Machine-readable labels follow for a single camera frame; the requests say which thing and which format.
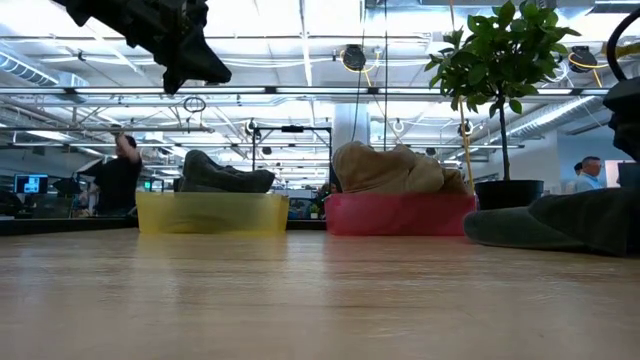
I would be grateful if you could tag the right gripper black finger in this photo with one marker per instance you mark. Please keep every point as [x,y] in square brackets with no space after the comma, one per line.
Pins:
[631,135]

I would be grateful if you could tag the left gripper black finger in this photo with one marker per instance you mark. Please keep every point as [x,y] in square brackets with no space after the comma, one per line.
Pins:
[175,65]
[207,65]

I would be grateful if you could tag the dark background monitor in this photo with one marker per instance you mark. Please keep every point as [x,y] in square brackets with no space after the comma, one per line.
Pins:
[629,175]

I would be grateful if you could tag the person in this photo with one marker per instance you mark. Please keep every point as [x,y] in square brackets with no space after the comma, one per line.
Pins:
[590,170]
[117,180]
[578,166]
[332,188]

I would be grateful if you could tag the green leafy potted plant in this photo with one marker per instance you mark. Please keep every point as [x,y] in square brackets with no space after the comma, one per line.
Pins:
[500,55]

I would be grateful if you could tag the black plant pot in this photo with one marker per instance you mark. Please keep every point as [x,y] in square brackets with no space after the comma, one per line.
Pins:
[510,195]

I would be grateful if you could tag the yellow translucent plastic bin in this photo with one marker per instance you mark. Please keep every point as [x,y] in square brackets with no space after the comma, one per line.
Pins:
[210,215]

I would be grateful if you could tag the lit computer monitor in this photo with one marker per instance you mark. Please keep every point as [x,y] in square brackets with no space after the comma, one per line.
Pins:
[31,183]

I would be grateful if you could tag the red translucent plastic bin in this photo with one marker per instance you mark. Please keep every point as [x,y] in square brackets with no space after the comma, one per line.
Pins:
[400,215]

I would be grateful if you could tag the black background station frame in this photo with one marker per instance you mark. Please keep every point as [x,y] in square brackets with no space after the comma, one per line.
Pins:
[292,128]

